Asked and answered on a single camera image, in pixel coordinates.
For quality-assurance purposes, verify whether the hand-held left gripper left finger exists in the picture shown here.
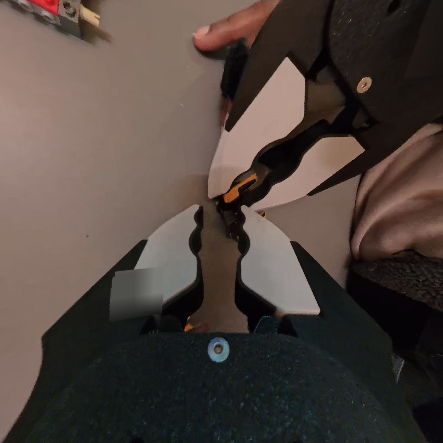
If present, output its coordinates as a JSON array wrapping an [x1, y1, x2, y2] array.
[[134, 204, 205, 319]]

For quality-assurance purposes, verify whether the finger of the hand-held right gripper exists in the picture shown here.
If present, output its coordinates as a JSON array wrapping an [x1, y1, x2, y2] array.
[[242, 135, 366, 212], [207, 56, 306, 199]]

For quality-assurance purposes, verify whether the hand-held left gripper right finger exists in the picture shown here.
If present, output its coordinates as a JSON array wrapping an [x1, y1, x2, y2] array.
[[235, 205, 321, 329]]

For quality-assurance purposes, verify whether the orange black lego sub-assembly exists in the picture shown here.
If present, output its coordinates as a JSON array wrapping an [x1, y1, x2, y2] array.
[[215, 171, 267, 240]]

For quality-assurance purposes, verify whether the partly built lego car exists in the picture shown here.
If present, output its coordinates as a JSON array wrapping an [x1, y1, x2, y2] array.
[[7, 0, 112, 44]]

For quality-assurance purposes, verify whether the person's right hand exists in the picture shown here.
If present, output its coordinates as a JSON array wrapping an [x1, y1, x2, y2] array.
[[192, 0, 281, 52]]

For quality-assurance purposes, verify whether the beige hoodie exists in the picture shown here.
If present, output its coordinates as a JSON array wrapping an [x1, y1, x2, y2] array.
[[350, 123, 443, 260]]

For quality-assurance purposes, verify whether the dark fleece jacket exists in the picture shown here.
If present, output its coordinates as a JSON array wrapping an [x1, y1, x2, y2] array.
[[346, 251, 443, 347]]

